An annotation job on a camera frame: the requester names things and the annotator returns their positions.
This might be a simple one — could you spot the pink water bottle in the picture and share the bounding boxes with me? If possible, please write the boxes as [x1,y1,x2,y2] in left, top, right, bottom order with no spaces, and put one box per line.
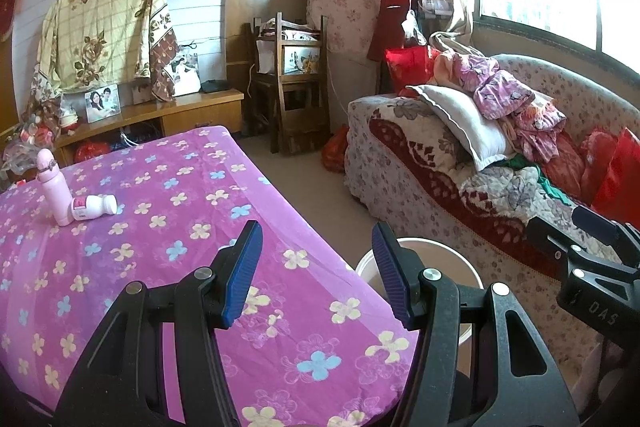
[36,149,76,228]

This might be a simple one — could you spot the purple floral blanket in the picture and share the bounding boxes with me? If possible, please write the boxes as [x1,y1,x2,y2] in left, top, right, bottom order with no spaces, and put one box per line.
[0,124,421,427]

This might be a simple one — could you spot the framed couple photo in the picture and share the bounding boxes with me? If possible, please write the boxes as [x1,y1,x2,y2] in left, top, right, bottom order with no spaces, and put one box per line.
[84,84,122,124]

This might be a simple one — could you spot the wooden cabinet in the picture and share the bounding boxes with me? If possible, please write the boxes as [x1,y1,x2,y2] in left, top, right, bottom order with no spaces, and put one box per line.
[0,88,246,168]

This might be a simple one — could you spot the white pillow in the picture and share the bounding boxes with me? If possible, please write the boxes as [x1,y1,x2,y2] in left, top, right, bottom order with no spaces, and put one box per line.
[415,84,516,172]

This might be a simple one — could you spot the framed wedding photo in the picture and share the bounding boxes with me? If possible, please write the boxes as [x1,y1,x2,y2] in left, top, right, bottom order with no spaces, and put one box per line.
[167,52,202,96]

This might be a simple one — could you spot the picture printed box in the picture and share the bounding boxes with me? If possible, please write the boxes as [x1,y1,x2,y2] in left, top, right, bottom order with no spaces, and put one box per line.
[282,46,321,75]

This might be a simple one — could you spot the red plastic bag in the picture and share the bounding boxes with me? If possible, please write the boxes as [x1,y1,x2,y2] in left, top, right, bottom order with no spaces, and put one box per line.
[320,124,351,172]

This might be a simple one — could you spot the green cloth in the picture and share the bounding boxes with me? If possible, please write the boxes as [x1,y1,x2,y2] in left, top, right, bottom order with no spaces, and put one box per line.
[537,167,571,208]

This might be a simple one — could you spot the red hanging garment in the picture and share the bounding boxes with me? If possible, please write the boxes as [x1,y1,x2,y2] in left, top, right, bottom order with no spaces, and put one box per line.
[367,0,413,62]

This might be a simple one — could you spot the pink crumpled clothes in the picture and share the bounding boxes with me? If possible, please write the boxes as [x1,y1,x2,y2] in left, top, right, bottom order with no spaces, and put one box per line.
[432,49,566,162]

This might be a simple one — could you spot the floral sofa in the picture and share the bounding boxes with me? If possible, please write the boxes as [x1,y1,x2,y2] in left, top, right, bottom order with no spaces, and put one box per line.
[345,54,640,288]

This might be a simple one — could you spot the red patterned sofa throw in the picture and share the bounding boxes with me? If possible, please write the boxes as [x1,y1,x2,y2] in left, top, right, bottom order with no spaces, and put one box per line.
[367,99,591,280]

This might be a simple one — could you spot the wooden chair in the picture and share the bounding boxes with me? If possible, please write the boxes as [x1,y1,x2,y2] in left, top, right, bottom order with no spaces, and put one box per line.
[242,12,331,155]

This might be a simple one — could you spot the yellow floral hanging cloth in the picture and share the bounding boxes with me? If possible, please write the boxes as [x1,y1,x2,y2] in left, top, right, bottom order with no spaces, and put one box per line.
[30,0,182,108]

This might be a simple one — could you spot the red satin cushion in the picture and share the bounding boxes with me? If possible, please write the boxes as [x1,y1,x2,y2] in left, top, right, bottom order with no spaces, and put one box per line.
[580,127,640,228]

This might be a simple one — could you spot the clear plastic wrapped items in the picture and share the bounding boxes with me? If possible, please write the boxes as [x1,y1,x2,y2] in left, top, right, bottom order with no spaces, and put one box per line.
[0,97,81,180]

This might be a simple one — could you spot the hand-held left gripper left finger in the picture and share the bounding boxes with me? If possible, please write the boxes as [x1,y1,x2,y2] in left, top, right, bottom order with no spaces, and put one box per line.
[55,220,263,427]

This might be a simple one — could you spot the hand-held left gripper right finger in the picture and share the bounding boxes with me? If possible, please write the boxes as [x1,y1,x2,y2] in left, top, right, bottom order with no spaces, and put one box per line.
[371,222,576,427]

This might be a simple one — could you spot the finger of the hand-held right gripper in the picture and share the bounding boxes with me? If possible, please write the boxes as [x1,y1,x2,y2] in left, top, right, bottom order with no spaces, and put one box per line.
[527,217,640,280]
[572,206,640,253]

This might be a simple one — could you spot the white pill bottle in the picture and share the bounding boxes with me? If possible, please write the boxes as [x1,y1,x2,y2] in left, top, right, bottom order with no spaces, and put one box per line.
[70,194,119,223]

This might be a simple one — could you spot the white bucket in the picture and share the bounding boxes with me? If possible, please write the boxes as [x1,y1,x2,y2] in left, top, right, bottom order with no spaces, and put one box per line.
[354,236,485,388]

